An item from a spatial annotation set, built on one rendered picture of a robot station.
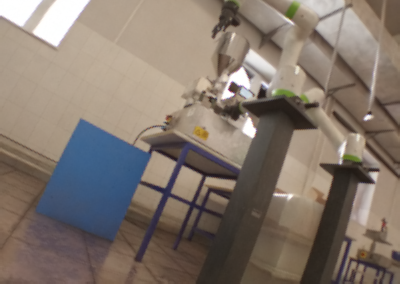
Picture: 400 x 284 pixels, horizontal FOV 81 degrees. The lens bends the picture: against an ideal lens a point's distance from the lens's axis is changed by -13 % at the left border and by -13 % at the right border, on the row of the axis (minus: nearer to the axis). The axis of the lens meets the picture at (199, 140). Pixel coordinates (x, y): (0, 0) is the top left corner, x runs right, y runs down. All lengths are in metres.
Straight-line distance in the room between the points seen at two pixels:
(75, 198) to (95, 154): 0.29
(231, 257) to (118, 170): 0.93
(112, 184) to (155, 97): 1.93
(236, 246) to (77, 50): 2.88
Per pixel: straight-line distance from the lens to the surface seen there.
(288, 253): 1.73
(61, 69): 3.31
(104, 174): 1.67
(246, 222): 1.06
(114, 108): 3.25
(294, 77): 1.27
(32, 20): 3.99
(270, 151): 1.10
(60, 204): 1.67
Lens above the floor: 0.38
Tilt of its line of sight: 14 degrees up
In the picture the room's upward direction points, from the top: 23 degrees clockwise
